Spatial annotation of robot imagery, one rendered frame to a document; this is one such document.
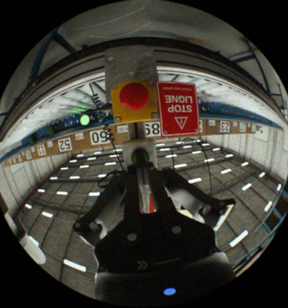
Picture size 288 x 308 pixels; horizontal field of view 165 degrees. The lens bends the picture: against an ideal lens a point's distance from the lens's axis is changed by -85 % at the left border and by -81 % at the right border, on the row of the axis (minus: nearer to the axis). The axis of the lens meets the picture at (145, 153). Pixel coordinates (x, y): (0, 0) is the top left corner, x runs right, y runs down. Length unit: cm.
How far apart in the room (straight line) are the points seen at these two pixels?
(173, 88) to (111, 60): 16
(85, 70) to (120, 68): 10
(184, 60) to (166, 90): 12
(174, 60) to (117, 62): 14
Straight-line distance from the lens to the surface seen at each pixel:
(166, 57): 31
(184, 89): 27
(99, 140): 90
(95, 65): 30
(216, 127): 114
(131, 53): 30
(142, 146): 22
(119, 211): 27
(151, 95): 18
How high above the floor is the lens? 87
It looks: 18 degrees up
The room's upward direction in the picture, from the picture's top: 174 degrees clockwise
